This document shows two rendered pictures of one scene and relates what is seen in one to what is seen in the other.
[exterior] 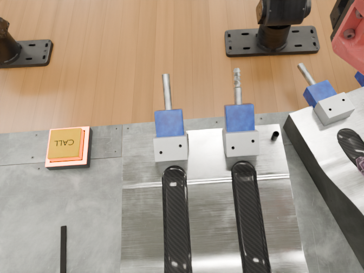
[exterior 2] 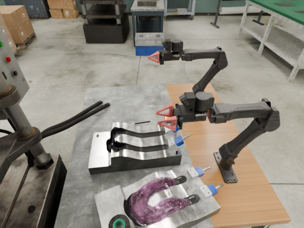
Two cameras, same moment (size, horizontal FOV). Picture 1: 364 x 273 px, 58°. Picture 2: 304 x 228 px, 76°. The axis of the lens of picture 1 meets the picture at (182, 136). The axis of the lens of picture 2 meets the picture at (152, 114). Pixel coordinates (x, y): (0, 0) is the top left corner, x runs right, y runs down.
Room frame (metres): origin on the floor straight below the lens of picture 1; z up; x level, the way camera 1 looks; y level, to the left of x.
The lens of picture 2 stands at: (-0.08, -0.76, 1.73)
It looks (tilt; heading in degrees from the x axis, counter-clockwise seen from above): 40 degrees down; 77
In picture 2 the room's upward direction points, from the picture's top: straight up
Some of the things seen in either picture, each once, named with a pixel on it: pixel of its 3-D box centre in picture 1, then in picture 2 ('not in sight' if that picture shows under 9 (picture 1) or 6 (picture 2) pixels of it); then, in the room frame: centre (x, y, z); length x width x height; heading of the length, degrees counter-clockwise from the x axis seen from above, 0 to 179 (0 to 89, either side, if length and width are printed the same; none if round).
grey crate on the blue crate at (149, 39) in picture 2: not in sight; (149, 39); (0.81, 3.32, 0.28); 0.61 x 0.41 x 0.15; 166
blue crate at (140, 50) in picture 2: not in sight; (149, 47); (0.81, 3.32, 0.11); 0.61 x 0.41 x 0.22; 166
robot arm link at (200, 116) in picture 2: not in sight; (198, 113); (0.25, -0.20, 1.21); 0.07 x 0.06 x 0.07; 172
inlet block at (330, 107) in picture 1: (317, 91); (199, 171); (0.29, -0.26, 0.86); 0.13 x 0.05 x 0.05; 11
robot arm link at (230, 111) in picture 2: not in sight; (243, 116); (0.45, -0.23, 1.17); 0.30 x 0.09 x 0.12; 171
